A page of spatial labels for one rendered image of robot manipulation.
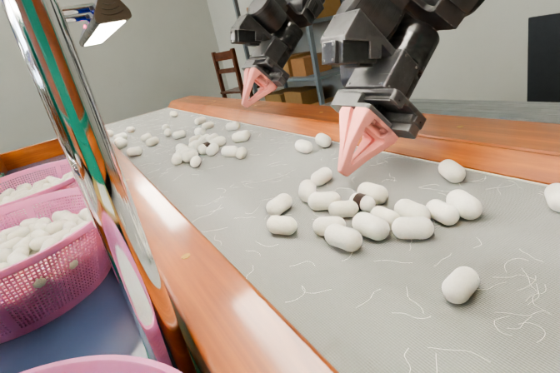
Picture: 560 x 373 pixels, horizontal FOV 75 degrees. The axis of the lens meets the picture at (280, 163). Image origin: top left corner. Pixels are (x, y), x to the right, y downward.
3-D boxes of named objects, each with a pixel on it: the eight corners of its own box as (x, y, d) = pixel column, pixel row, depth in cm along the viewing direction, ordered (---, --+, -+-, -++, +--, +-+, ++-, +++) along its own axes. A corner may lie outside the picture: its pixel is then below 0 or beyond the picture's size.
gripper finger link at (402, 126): (352, 168, 38) (392, 92, 39) (312, 157, 44) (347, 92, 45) (387, 196, 42) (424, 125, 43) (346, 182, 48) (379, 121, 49)
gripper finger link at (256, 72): (236, 96, 74) (260, 58, 75) (222, 96, 80) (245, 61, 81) (261, 116, 78) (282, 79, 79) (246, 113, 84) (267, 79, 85)
